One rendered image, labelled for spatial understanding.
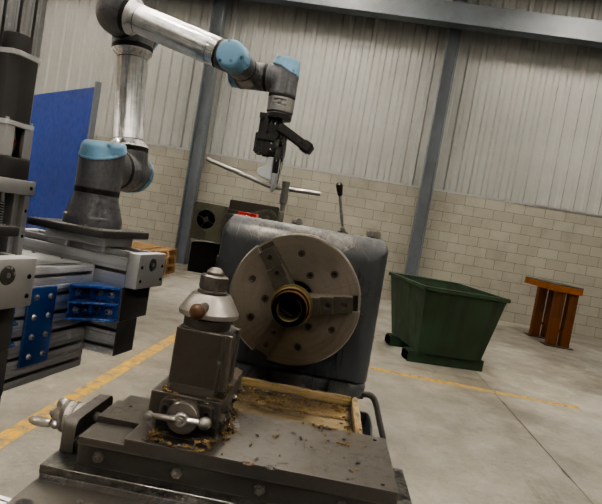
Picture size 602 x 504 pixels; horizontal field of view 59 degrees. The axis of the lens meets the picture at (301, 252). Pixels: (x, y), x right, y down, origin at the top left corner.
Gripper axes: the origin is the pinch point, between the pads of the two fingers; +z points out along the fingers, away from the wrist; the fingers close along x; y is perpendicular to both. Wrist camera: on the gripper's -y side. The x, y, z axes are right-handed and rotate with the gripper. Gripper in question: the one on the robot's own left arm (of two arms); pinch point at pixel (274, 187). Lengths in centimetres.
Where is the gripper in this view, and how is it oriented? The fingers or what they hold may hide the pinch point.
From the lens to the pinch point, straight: 149.1
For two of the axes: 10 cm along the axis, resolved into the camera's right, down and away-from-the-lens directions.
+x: -0.7, 0.4, -10.0
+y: -9.8, -1.7, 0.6
